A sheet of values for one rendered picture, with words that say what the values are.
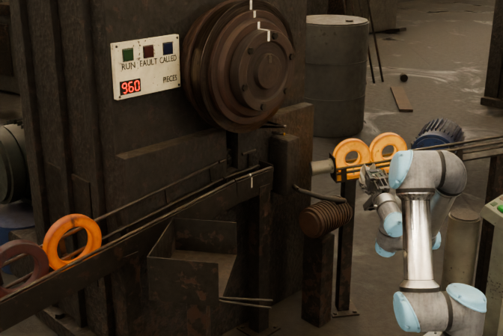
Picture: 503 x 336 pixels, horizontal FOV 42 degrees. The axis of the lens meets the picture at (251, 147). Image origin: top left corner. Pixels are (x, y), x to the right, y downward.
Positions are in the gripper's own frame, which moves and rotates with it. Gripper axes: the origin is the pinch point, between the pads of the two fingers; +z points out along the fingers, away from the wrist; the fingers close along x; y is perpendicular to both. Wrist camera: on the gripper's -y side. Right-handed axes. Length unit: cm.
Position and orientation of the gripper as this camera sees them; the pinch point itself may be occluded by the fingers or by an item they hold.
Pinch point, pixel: (364, 169)
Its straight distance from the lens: 253.0
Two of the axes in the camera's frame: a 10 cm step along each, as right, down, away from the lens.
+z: -1.8, -5.9, 7.9
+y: 0.6, -8.0, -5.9
